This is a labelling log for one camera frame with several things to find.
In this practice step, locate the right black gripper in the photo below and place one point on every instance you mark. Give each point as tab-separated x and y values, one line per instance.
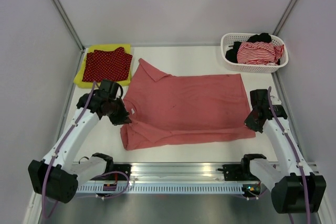
248	122

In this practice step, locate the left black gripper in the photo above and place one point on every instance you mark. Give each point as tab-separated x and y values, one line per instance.
123	118

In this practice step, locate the red polka dot garment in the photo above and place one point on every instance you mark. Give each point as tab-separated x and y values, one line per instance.
110	65

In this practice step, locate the pink red garment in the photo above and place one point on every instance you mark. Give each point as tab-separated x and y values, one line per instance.
176	110

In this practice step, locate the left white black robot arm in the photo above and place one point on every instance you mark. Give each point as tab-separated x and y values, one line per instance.
90	109

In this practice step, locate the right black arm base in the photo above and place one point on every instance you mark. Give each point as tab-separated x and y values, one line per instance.
236	173

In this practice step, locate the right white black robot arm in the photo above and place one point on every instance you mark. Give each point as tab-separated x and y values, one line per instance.
294	187

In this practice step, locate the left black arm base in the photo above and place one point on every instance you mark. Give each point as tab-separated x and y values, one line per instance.
124	168

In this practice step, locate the white plastic laundry basket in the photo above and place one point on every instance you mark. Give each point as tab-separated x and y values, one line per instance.
228	40

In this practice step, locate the red white striped garment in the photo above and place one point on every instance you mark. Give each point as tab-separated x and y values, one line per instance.
259	53

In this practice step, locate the black garment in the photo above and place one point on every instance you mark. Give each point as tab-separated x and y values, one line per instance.
231	55

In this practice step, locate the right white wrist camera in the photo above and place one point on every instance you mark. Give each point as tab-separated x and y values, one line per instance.
275	100

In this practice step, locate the aluminium mounting rail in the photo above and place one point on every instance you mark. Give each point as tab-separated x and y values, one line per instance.
183	170

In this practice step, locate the white slotted cable duct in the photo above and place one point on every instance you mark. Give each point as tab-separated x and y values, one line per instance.
161	188

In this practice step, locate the left aluminium frame post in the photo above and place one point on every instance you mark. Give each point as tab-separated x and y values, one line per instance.
63	15

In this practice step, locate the aluminium frame post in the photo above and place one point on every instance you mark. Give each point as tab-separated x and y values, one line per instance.
63	15
286	14

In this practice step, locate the right aluminium frame post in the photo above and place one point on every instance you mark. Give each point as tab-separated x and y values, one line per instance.
286	14

